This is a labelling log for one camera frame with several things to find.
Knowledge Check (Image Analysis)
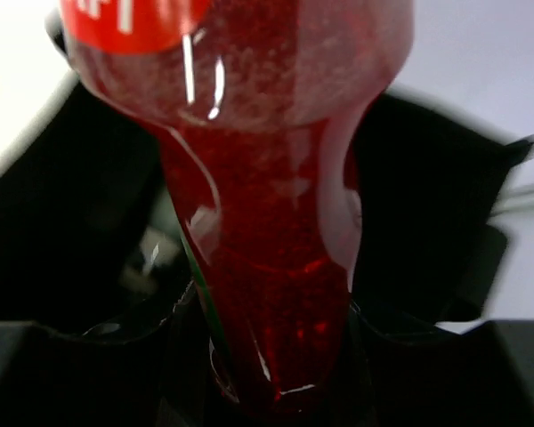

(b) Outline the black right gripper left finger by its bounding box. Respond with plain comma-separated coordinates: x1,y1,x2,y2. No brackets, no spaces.
0,286,207,426

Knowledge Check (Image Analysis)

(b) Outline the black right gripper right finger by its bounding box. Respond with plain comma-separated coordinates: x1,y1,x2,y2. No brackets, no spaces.
352,302,534,426

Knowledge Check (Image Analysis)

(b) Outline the black canvas bag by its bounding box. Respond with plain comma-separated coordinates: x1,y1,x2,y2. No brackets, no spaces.
0,84,534,334

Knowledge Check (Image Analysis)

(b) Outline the red dish soap bottle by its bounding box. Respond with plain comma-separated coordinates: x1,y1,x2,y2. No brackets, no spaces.
60,1,414,420

